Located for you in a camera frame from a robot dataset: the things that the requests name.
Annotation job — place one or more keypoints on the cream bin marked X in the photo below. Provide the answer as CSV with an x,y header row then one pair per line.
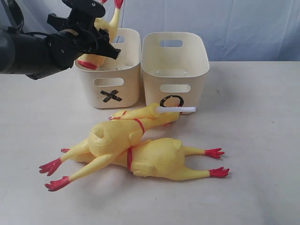
x,y
116,83

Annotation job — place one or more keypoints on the yellow rubber chicken lower right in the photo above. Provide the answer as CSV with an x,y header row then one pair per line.
x,y
162,158

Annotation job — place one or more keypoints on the headless yellow rubber chicken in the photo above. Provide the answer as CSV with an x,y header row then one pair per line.
x,y
92,61

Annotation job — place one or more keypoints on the yellow chicken neck white tube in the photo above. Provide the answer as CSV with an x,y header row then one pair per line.
x,y
152,111

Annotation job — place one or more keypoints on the yellow rubber chicken upper left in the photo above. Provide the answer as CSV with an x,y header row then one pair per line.
x,y
106,141

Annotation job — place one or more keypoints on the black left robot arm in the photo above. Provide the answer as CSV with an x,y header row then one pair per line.
x,y
38,55

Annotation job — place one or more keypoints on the cream bin marked O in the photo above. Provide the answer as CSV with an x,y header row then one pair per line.
x,y
174,66

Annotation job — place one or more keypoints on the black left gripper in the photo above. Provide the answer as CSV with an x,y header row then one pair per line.
x,y
77,35

